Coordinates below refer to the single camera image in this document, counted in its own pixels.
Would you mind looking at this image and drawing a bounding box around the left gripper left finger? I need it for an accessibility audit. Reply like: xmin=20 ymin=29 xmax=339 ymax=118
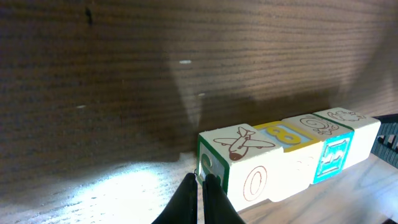
xmin=152 ymin=173 xmax=198 ymax=224

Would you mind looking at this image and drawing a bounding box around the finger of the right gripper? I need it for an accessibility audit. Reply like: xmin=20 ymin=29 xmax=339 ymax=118
xmin=371 ymin=114 xmax=398 ymax=168

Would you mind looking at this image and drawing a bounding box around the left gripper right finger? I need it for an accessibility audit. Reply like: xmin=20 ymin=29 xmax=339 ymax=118
xmin=203 ymin=174 xmax=245 ymax=224

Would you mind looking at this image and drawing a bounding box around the blue top block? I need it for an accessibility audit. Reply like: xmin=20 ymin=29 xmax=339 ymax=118
xmin=283 ymin=114 xmax=354 ymax=184

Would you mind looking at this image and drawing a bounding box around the green sided block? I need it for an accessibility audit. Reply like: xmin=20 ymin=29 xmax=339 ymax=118
xmin=254 ymin=121 xmax=323 ymax=202

